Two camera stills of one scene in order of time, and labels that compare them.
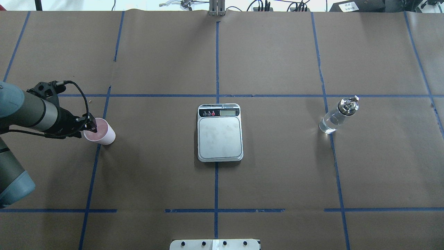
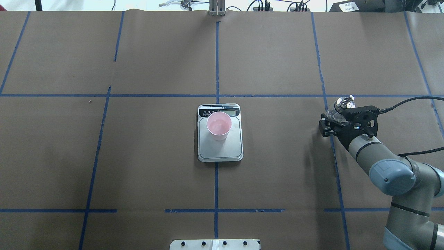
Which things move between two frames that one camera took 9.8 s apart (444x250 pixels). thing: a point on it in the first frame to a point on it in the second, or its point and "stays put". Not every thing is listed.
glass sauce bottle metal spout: (332, 120) stays put
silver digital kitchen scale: (219, 133) stays put
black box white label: (359, 6) stays put
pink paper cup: (105, 134) to (219, 124)
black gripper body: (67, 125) to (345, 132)
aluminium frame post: (217, 7) stays put
